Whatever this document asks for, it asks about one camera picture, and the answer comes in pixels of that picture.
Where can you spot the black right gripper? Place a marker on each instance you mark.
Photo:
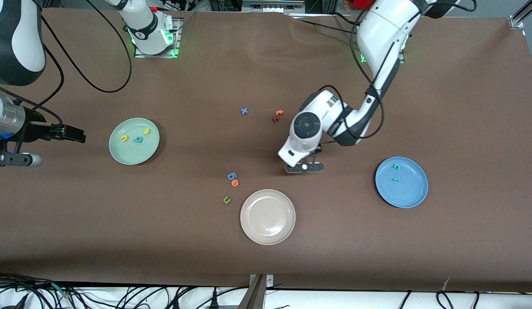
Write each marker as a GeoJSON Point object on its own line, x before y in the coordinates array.
{"type": "Point", "coordinates": [34, 128]}

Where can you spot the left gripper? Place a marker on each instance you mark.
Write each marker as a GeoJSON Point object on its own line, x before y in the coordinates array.
{"type": "Point", "coordinates": [318, 149]}

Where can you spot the teal foam letter g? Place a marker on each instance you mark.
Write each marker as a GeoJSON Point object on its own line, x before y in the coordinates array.
{"type": "Point", "coordinates": [135, 137]}

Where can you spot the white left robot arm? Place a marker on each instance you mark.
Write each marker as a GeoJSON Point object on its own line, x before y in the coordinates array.
{"type": "Point", "coordinates": [382, 34]}

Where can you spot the green plate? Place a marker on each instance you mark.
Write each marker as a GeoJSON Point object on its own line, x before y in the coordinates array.
{"type": "Point", "coordinates": [128, 152]}

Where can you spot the beige plate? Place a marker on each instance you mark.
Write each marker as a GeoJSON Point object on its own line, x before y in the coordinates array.
{"type": "Point", "coordinates": [268, 216]}

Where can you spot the blue foam letter g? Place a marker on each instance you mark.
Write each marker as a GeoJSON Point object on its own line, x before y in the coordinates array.
{"type": "Point", "coordinates": [228, 176]}

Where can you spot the brown table cover sheet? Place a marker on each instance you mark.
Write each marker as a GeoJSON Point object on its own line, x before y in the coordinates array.
{"type": "Point", "coordinates": [266, 77]}

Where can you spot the blue plate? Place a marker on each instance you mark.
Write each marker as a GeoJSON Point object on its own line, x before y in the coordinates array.
{"type": "Point", "coordinates": [409, 193]}

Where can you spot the grey metal rack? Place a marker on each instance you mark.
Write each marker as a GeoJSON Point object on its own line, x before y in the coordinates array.
{"type": "Point", "coordinates": [270, 6]}

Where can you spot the grey aluminium beam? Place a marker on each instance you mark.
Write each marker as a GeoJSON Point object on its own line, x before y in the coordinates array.
{"type": "Point", "coordinates": [253, 298]}

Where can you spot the red box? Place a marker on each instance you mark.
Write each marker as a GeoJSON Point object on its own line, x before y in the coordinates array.
{"type": "Point", "coordinates": [362, 3]}

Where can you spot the black power plug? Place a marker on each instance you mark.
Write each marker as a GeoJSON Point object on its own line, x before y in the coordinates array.
{"type": "Point", "coordinates": [214, 300]}

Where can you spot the white paper scrap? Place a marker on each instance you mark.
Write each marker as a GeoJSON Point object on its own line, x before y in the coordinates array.
{"type": "Point", "coordinates": [446, 284]}

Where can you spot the metal corner bracket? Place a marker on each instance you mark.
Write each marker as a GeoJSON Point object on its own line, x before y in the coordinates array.
{"type": "Point", "coordinates": [269, 281]}

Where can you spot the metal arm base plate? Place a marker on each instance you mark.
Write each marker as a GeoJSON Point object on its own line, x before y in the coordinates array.
{"type": "Point", "coordinates": [176, 40]}

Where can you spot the aluminium profile post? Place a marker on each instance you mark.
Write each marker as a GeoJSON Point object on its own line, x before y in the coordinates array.
{"type": "Point", "coordinates": [515, 21]}

